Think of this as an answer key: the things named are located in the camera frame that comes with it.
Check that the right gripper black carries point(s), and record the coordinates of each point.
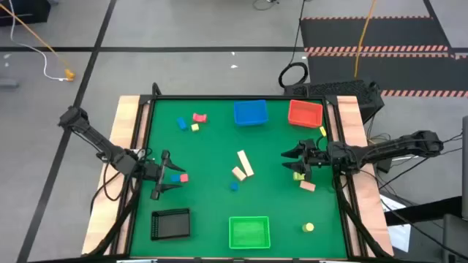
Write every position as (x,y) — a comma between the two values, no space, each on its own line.
(314,157)

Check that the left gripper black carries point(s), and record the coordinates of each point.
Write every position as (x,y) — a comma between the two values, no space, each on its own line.
(153,171)

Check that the blue square block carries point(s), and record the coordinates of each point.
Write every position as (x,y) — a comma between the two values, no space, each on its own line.
(175,178)

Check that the red square block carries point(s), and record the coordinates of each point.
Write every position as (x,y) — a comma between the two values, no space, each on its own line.
(184,178)

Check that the yellow-green arch block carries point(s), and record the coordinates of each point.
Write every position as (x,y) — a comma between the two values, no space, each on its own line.
(297,177)

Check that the salmon pink rectangular block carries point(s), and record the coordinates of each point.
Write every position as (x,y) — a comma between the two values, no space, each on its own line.
(307,186)

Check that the long wooden block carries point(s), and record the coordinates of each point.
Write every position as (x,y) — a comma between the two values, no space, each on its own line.
(245,163)

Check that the blue rectangular block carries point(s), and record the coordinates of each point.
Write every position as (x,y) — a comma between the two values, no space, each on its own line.
(181,123)

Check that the yellow small cube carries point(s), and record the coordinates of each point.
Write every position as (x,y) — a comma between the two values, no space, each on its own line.
(195,127)

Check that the short wooden block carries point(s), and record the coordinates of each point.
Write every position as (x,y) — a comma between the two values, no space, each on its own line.
(238,173)

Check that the red arch block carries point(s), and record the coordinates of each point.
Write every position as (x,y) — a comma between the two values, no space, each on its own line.
(200,118)

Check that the blue cylinder block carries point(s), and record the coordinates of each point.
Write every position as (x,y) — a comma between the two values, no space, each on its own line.
(234,186)

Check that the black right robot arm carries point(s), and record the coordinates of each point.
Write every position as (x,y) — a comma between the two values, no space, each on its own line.
(387,146)

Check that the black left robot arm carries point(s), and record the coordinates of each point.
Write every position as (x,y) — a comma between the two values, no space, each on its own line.
(106,148)

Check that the yellow small rectangular block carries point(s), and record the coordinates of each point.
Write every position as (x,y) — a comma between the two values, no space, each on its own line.
(322,131)

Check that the red plastic basket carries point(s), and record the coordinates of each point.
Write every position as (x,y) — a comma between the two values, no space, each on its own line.
(305,114)

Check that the black plastic basket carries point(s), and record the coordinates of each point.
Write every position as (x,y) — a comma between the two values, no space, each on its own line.
(171,224)

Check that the blue plastic basket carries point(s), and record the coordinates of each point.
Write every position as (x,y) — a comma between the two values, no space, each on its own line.
(251,113)

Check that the yellow cylinder block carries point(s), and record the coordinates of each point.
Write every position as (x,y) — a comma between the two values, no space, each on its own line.
(308,227)

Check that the wooden table side board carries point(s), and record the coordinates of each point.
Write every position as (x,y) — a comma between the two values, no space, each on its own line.
(126,117)
(351,117)

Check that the black mesh computer case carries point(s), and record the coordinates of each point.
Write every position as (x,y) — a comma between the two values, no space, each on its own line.
(336,91)

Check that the green plastic basket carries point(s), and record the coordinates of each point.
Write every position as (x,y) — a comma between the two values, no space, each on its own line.
(249,233)

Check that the white paper sheet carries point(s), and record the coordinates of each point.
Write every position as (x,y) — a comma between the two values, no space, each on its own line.
(400,233)

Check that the black hazard-striped floor mat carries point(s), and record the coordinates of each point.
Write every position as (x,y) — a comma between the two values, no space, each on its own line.
(373,33)
(402,73)

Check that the grey upright panel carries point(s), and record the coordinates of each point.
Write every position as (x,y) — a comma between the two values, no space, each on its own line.
(465,168)

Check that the dark grey cabinet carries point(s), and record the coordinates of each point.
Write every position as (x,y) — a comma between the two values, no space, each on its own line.
(455,237)

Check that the grey flat floor object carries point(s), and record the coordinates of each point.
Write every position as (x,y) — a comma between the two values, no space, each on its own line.
(7,83)

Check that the black box on floor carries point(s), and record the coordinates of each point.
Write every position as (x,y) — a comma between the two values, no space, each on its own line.
(22,11)

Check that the black table frame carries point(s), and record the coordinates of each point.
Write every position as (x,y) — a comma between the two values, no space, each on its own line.
(237,97)

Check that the silver aluminium rail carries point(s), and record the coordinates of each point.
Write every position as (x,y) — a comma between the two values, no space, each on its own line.
(137,261)
(334,261)

